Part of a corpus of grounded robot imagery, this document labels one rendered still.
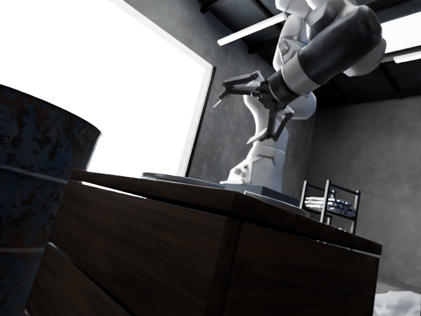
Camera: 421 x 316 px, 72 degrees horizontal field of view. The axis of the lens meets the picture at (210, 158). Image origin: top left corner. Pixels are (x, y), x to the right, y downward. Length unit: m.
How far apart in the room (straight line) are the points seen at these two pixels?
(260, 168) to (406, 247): 6.82
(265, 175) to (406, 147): 7.28
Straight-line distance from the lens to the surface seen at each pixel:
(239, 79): 0.71
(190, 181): 0.37
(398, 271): 7.65
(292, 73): 0.63
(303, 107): 1.04
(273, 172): 0.94
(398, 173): 7.96
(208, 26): 6.40
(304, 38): 1.09
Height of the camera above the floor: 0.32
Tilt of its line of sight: 11 degrees up
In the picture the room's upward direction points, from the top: 14 degrees clockwise
